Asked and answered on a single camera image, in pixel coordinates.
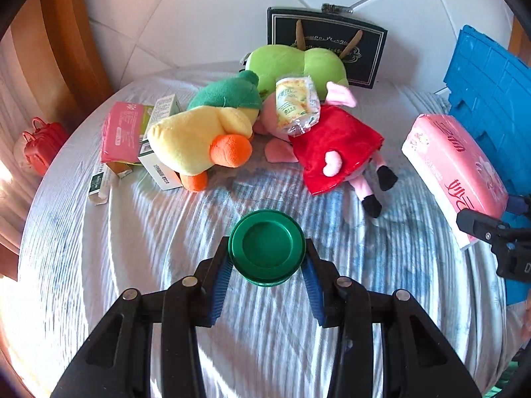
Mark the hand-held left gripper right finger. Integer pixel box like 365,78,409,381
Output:
302,237,482,398

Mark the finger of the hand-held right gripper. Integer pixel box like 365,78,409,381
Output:
456,209,513,244
507,194,531,216

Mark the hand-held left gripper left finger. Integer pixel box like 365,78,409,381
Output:
50,236,234,398

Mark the green round lid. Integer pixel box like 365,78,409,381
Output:
229,210,307,289

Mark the pink tissue pack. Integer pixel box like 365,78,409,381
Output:
401,113,509,250

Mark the blue plastic crate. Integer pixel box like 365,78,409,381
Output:
443,25,531,306

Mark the pig plush red dress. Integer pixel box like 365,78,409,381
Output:
254,82,399,219

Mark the yellow duck plush green hat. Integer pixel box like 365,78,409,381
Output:
147,70,263,192

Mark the white carton black print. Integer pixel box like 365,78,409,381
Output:
138,141,183,191

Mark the small white green box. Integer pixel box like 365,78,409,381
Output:
87,161,133,206

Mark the pink flat packet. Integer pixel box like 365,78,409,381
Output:
101,101,154,166

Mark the yellow green snack packet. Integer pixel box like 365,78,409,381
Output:
275,75,322,138

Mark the black gift box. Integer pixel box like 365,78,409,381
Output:
266,3,387,90

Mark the red handbag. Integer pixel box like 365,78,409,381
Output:
22,117,69,177

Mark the light green plush toy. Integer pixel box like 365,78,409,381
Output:
244,45,350,96

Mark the wooden headboard post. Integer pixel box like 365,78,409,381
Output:
8,0,114,133
510,17,531,59

